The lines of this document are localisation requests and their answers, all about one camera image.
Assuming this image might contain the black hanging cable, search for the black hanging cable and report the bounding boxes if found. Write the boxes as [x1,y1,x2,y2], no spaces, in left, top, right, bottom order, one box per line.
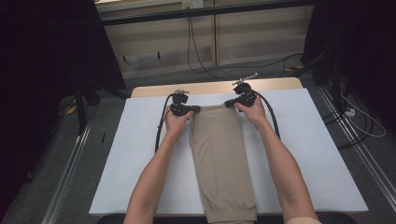
[189,15,304,78]
[186,8,230,81]

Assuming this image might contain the wooden table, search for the wooden table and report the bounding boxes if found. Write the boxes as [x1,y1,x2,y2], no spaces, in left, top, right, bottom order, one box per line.
[130,77,304,99]

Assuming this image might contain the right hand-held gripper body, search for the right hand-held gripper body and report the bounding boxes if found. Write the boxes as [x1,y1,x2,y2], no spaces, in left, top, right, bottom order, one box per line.
[232,72,260,108]

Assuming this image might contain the black metal stand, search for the black metal stand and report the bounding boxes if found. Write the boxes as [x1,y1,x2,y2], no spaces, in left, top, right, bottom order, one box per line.
[74,78,129,135]
[292,50,344,110]

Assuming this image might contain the black horizontal bar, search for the black horizontal bar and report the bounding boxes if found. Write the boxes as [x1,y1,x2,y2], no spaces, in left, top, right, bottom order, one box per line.
[99,0,316,27]

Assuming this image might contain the person's right hand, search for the person's right hand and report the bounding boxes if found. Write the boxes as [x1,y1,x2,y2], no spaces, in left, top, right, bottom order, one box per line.
[233,96,269,130]

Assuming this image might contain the black table frame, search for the black table frame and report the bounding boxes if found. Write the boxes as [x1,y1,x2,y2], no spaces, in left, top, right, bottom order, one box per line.
[95,214,358,224]

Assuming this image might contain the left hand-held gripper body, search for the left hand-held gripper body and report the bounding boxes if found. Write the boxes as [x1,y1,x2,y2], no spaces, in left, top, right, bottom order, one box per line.
[170,89,193,118]

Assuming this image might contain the person's left hand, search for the person's left hand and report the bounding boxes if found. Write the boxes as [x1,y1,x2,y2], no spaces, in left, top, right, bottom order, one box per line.
[164,105,194,138]

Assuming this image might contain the black curtain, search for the black curtain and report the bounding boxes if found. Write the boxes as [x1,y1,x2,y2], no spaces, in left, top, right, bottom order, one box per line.
[0,0,127,218]
[301,0,396,125]

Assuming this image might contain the white wall socket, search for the white wall socket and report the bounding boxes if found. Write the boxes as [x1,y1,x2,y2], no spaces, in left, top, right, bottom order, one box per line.
[181,0,205,9]

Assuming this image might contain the white floor cable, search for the white floor cable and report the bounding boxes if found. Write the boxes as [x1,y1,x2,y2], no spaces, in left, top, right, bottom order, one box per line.
[339,92,387,139]

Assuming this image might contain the beige pants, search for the beige pants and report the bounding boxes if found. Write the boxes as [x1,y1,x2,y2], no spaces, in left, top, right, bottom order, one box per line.
[189,104,258,224]

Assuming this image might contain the black floor cables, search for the black floor cables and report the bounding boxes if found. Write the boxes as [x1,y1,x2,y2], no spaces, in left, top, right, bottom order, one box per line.
[321,80,375,150]

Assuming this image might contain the white table cover board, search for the white table cover board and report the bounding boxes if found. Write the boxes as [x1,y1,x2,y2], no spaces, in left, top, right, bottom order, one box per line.
[88,88,369,217]

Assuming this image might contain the aluminium floor rail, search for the aluminium floor rail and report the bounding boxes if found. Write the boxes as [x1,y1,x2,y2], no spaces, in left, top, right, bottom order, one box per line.
[41,122,92,224]
[317,85,396,203]

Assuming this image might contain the light wooden cabinet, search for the light wooden cabinet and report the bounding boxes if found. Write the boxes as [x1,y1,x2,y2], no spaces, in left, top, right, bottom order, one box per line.
[94,0,315,80]

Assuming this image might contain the person's beige sleeve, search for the person's beige sleeve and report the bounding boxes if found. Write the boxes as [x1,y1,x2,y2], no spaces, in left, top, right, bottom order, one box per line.
[285,217,323,224]

